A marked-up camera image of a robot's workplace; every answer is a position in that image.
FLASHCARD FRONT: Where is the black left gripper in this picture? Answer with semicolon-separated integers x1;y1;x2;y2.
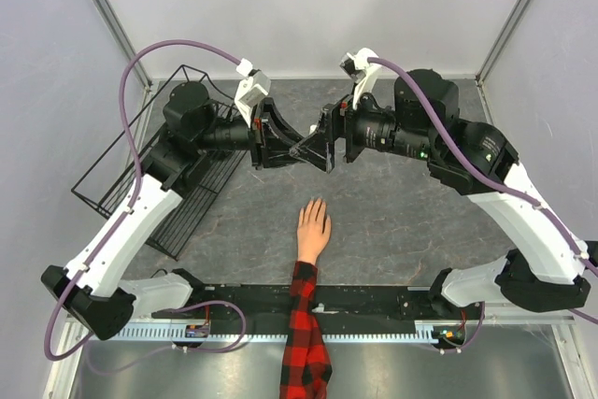
196;97;305;170

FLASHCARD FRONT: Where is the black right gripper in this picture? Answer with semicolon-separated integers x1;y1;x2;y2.
291;78;437;173

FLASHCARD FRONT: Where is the red plaid sleeve forearm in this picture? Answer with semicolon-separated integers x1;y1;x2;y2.
279;262;333;399

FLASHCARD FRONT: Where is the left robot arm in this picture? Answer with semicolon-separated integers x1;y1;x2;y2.
41;74;274;340

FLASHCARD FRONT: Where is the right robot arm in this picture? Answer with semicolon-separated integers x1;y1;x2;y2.
290;69;597;319

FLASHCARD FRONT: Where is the mannequin hand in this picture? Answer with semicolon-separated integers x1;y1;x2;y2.
296;198;332;265

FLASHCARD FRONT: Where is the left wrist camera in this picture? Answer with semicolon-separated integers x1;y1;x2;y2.
234;58;271;128

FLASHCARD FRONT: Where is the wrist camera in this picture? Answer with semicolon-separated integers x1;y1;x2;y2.
234;58;271;128
339;48;382;110

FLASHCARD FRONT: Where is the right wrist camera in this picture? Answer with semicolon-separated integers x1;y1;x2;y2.
339;48;382;110

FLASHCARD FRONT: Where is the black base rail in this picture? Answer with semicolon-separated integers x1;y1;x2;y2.
119;280;485;337

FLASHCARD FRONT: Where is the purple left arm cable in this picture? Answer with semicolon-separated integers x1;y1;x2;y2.
44;38;256;362

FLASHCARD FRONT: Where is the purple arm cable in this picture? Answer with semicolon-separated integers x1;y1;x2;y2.
366;56;598;357
44;38;256;362

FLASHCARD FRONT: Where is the black wire basket rack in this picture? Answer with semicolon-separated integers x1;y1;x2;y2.
71;64;246;261

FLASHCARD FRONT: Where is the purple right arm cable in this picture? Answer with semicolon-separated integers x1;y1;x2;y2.
366;56;598;357

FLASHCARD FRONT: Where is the aluminium slotted rail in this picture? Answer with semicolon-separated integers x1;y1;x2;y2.
111;321;466;346

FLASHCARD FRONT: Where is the aluminium corner post left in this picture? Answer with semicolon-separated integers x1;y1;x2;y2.
63;0;155;90

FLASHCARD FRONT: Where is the aluminium corner post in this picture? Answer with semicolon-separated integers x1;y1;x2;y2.
476;0;533;86
63;0;155;90

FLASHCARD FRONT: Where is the aluminium corner post right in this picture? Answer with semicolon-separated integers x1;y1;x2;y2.
476;0;533;86

